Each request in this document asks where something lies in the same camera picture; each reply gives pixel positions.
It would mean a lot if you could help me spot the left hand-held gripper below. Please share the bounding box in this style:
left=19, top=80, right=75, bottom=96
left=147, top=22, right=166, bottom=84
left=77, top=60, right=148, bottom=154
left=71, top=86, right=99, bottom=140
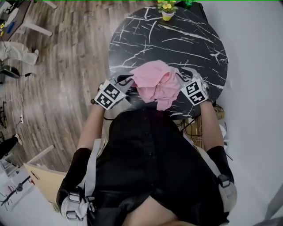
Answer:
left=94, top=74, right=136, bottom=110

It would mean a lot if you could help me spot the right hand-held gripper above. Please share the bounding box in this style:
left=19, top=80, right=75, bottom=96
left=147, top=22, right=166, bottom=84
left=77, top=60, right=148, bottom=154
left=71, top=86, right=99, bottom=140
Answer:
left=175, top=67, right=210, bottom=106

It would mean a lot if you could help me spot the pink sweatshirt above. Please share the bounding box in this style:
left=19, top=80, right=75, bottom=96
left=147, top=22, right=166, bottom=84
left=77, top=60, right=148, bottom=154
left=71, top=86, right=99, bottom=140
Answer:
left=130, top=60, right=184, bottom=112

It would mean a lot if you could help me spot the person's left forearm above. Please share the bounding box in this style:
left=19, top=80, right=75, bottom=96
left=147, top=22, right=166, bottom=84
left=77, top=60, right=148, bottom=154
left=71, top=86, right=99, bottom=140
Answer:
left=77, top=103, right=107, bottom=153

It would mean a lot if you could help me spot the grey shoulder harness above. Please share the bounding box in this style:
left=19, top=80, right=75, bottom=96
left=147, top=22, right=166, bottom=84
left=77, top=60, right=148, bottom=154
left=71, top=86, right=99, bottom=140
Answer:
left=61, top=138, right=237, bottom=222

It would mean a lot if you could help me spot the person's right forearm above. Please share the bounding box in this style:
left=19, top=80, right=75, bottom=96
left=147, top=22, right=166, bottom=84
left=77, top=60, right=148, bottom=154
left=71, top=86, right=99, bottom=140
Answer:
left=199, top=100, right=224, bottom=151

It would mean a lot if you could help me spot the black marble round table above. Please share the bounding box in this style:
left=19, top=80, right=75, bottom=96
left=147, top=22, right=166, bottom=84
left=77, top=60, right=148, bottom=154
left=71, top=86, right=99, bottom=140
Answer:
left=108, top=6, right=228, bottom=120

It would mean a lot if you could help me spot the cardboard box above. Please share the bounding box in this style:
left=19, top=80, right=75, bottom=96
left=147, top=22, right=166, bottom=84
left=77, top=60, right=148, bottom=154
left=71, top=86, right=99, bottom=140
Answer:
left=191, top=105, right=226, bottom=149

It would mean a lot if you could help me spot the yellow potted flower plant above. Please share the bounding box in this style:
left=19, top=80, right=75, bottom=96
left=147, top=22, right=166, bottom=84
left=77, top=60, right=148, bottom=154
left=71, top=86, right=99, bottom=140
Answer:
left=157, top=0, right=179, bottom=22

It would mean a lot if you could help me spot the person's black top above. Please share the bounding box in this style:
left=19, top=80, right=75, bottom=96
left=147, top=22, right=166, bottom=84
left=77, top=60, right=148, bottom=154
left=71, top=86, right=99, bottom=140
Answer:
left=56, top=109, right=235, bottom=226

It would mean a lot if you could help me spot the white-legged dark-top desk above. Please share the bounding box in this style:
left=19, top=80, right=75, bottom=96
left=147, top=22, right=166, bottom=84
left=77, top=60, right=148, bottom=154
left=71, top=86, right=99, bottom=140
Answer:
left=0, top=1, right=53, bottom=42

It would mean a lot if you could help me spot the light wooden desk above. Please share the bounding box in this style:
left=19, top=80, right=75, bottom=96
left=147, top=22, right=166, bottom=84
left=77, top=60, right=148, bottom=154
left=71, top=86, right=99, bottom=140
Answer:
left=23, top=144, right=67, bottom=214

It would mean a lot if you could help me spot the white work table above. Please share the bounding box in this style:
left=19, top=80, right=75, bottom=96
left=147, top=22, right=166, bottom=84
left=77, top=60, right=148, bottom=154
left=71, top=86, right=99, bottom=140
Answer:
left=0, top=164, right=51, bottom=226

